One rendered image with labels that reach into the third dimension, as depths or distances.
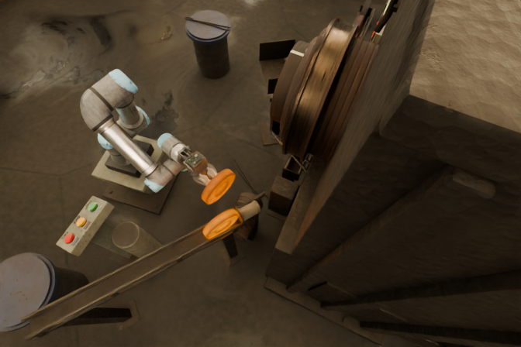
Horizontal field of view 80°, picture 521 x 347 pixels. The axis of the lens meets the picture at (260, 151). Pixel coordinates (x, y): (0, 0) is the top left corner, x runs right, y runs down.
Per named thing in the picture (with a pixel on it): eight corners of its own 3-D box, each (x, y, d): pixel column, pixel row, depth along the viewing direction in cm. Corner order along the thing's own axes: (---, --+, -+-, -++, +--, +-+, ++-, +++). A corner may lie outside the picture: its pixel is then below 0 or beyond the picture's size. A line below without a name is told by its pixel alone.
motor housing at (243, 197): (261, 226, 194) (265, 197, 147) (246, 259, 185) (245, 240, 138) (243, 218, 197) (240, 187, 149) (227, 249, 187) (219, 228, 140)
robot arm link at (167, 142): (174, 139, 138) (166, 128, 131) (189, 151, 133) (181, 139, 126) (161, 152, 136) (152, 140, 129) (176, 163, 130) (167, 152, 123)
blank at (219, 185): (236, 167, 115) (230, 161, 116) (206, 194, 108) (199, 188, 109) (234, 184, 128) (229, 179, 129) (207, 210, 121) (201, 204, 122)
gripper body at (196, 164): (191, 170, 114) (172, 155, 120) (198, 183, 121) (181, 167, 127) (206, 156, 117) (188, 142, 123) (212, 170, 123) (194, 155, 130)
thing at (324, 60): (332, 91, 135) (368, -9, 93) (292, 181, 114) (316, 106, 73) (319, 86, 136) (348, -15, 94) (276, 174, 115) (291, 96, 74)
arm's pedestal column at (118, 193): (103, 197, 201) (84, 181, 178) (132, 146, 219) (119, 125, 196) (159, 214, 196) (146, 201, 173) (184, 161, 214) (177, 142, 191)
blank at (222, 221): (229, 230, 133) (224, 224, 134) (245, 210, 125) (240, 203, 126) (201, 245, 122) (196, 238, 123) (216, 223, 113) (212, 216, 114)
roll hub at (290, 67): (306, 84, 124) (320, 26, 99) (279, 139, 112) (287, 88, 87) (293, 79, 125) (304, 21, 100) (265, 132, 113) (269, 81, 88)
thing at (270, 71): (283, 113, 235) (295, 39, 172) (291, 142, 223) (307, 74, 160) (257, 116, 233) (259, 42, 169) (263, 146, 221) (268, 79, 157)
